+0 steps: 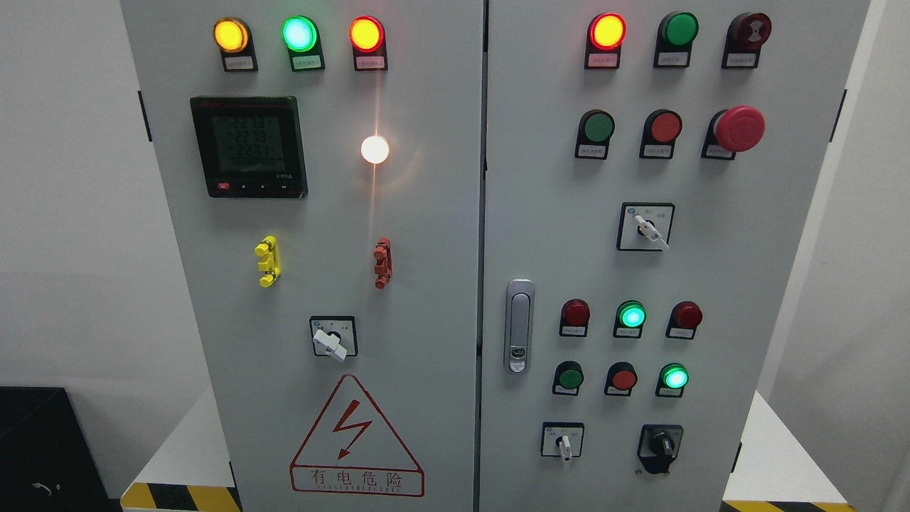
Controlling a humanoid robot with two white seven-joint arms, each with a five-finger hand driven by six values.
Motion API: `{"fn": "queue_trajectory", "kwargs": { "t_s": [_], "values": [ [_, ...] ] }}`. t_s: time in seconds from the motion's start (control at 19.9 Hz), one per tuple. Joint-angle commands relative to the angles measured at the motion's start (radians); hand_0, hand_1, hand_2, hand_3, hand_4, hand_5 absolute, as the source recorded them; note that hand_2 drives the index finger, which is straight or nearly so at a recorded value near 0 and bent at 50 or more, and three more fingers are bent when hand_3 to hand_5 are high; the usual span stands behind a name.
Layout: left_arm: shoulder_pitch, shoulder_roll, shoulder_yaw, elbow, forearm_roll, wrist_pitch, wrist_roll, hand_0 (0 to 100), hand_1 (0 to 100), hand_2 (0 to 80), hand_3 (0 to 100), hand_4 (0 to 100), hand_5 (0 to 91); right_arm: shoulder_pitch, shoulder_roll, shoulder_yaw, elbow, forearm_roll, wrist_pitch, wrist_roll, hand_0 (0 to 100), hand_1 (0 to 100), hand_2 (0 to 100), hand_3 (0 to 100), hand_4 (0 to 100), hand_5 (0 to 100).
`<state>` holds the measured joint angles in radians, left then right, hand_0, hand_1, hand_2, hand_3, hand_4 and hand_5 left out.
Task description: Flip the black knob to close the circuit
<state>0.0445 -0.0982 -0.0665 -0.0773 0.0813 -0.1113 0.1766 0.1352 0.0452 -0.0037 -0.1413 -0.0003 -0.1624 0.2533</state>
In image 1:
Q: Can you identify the silver door lock handle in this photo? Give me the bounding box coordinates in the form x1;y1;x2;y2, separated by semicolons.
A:
504;279;535;375

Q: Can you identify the red black buzzer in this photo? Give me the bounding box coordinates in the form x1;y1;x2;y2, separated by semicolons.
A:
722;12;771;69

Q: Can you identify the white selector switch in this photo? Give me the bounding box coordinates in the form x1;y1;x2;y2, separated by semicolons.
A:
540;422;585;462
616;202;674;252

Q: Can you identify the red emergency stop button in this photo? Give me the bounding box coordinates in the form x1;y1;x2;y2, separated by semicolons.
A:
701;106;765;160

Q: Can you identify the red indicator light door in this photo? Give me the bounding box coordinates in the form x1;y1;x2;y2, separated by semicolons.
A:
584;13;626;69
348;16;389;71

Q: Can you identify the black digital power meter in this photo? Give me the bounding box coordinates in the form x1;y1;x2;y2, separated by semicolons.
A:
191;96;309;198

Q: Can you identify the green indicator light lower right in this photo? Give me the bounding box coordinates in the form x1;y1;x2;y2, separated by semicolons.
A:
655;363;689;398

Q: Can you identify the red push button lower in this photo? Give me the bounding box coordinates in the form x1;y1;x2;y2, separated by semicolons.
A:
604;362;638;398

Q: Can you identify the white platform with hazard stripes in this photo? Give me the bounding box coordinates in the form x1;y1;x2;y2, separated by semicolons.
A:
119;389;851;511

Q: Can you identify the red indicator light lower right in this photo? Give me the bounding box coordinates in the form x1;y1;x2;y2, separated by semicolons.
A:
664;301;703;340

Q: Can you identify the yellow terminal connector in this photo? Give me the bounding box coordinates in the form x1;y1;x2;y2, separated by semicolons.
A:
254;235;282;288

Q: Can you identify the black rotary knob switch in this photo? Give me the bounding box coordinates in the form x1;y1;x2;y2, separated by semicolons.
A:
637;424;685;474

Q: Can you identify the white selector switch left door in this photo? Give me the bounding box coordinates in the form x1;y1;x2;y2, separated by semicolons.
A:
309;316;358;362

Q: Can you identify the green indicator light right top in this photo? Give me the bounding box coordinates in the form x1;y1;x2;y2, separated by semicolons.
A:
653;11;699;68

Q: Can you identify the red push button upper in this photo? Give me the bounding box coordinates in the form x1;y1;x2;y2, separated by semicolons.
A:
639;108;683;159

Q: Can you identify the dark red indicator light left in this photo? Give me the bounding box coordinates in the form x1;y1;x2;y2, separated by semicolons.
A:
559;298;591;337

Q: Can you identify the green push button upper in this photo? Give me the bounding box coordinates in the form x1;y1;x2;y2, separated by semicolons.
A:
574;108;615;160

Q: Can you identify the lit green indicator light middle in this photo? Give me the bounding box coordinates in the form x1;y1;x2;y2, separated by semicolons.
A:
612;299;647;339

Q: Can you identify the black box lower left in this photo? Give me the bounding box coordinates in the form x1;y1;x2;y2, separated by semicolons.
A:
1;386;112;511

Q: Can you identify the white glowing indicator light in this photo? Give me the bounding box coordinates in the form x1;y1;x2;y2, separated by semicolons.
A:
360;135;390;165

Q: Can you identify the green indicator light top left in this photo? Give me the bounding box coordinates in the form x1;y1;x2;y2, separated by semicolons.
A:
282;16;325;72

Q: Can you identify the red electrical hazard sticker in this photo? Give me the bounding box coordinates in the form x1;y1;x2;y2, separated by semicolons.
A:
289;375;425;498

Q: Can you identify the red indicator light right door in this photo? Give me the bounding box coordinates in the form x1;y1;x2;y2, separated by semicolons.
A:
584;13;626;69

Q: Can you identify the red terminal connector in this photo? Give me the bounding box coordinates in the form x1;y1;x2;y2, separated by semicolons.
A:
373;237;393;289

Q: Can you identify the grey electrical cabinet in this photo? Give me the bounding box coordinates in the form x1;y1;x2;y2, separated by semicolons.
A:
121;1;870;511

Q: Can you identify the red indicator light left door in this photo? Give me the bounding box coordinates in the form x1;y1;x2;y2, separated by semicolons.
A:
348;16;389;71

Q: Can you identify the white selector switch lower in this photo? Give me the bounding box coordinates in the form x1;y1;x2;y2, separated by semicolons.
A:
540;422;585;462

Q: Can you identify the white selector switch upper right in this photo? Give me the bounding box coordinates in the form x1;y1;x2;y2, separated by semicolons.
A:
616;202;674;252

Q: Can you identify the yellow indicator light top left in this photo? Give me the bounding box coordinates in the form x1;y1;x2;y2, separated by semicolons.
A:
213;17;259;73

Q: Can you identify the red push button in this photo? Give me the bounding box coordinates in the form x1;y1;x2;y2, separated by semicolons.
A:
639;108;683;159
604;362;638;398

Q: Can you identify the green push button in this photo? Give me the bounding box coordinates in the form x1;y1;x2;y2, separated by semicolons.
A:
552;361;584;396
574;108;615;160

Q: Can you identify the green push button lower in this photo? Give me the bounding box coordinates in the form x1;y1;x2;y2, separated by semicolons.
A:
552;361;584;396

